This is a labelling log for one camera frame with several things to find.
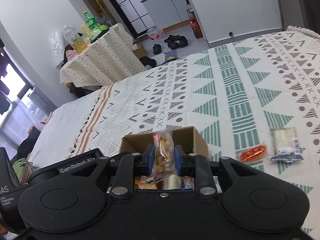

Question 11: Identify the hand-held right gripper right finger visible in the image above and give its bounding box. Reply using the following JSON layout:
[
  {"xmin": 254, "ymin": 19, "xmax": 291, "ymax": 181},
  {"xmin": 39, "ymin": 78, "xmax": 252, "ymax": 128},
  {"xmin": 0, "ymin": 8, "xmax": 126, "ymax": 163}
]
[{"xmin": 174, "ymin": 145, "xmax": 253, "ymax": 197}]

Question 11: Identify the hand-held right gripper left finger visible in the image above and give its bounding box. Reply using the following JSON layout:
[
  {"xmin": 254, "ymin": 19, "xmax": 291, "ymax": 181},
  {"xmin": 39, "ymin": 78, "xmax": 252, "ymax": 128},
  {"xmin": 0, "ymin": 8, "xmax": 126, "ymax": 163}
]
[{"xmin": 101, "ymin": 144, "xmax": 157, "ymax": 198}]

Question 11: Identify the clear brown pastry packet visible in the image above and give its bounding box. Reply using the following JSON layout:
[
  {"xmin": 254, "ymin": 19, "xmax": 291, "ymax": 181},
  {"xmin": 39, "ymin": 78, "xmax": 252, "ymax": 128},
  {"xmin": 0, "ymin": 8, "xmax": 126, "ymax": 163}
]
[{"xmin": 152, "ymin": 129, "xmax": 175, "ymax": 181}]

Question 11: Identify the brown cardboard box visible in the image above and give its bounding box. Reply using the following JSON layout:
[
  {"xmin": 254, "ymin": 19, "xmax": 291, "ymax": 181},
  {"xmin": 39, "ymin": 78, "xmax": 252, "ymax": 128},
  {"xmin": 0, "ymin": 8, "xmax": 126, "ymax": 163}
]
[{"xmin": 119, "ymin": 126, "xmax": 209, "ymax": 191}]

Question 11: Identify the small orange snack packet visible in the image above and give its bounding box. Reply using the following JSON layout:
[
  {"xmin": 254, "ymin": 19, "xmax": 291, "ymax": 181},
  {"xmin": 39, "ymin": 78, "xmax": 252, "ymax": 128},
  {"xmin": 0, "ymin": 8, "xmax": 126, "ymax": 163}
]
[{"xmin": 239, "ymin": 144, "xmax": 267, "ymax": 163}]

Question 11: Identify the clear white wafer packet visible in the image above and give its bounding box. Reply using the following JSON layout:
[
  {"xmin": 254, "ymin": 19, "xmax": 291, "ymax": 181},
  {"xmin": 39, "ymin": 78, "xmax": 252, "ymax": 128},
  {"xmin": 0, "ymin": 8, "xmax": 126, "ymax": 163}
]
[{"xmin": 269, "ymin": 127, "xmax": 304, "ymax": 164}]

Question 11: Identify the patterned blanket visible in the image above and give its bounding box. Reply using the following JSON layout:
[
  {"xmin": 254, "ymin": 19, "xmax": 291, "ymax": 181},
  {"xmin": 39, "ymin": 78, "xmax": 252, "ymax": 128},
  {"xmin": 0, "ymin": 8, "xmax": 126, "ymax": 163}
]
[{"xmin": 69, "ymin": 25, "xmax": 320, "ymax": 240}]

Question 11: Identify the white bed sheet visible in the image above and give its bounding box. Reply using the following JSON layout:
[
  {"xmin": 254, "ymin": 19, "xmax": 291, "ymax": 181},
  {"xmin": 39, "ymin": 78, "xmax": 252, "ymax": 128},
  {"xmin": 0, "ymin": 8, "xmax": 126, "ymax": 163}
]
[{"xmin": 25, "ymin": 90, "xmax": 103, "ymax": 173}]

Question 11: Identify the floor cardboard box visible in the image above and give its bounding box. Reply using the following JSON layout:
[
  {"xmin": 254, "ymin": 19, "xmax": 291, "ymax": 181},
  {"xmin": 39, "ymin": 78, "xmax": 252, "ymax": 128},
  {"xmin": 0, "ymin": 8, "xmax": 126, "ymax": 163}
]
[{"xmin": 132, "ymin": 43, "xmax": 148, "ymax": 59}]

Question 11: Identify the side table with dotted cloth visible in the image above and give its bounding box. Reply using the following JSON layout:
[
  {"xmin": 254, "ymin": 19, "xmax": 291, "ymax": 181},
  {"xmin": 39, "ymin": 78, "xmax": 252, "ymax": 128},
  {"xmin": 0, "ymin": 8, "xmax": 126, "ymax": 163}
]
[{"xmin": 59, "ymin": 23, "xmax": 146, "ymax": 87}]

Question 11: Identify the pink plastic bag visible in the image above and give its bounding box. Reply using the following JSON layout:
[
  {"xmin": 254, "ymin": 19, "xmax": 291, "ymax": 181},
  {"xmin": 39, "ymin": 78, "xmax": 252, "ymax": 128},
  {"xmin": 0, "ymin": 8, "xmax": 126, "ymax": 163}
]
[{"xmin": 147, "ymin": 26, "xmax": 166, "ymax": 41}]

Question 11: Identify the dark red drink bottle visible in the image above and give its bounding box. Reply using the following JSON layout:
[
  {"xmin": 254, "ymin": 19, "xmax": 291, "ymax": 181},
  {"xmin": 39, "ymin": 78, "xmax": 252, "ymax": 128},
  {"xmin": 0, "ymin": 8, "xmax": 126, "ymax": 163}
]
[{"xmin": 188, "ymin": 17, "xmax": 203, "ymax": 39}]

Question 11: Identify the green tissue box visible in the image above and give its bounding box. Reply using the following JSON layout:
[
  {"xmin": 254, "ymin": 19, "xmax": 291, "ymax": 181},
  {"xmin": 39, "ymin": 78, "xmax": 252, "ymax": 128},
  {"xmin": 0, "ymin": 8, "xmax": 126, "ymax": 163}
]
[{"xmin": 89, "ymin": 24, "xmax": 108, "ymax": 40}]

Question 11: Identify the clear bottle yellow drink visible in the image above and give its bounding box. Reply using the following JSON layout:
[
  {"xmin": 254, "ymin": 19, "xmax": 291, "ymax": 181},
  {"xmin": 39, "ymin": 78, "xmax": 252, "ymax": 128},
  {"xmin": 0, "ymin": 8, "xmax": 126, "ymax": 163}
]
[{"xmin": 62, "ymin": 24, "xmax": 88, "ymax": 54}]

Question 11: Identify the green soda bottle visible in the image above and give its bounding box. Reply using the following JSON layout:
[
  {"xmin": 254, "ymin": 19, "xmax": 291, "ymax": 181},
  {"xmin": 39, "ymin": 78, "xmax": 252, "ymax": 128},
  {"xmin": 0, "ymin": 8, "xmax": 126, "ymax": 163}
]
[{"xmin": 82, "ymin": 10, "xmax": 97, "ymax": 31}]

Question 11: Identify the white cabinet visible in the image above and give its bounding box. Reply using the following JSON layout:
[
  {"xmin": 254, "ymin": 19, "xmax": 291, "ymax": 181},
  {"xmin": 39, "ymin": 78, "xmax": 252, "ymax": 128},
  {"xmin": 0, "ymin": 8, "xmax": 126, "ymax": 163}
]
[{"xmin": 140, "ymin": 0, "xmax": 193, "ymax": 31}]

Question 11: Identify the black framed sliding door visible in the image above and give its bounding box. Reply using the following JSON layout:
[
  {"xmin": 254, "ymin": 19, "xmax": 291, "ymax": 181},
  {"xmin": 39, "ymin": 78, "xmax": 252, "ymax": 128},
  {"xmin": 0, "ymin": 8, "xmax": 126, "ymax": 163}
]
[{"xmin": 101, "ymin": 0, "xmax": 153, "ymax": 37}]

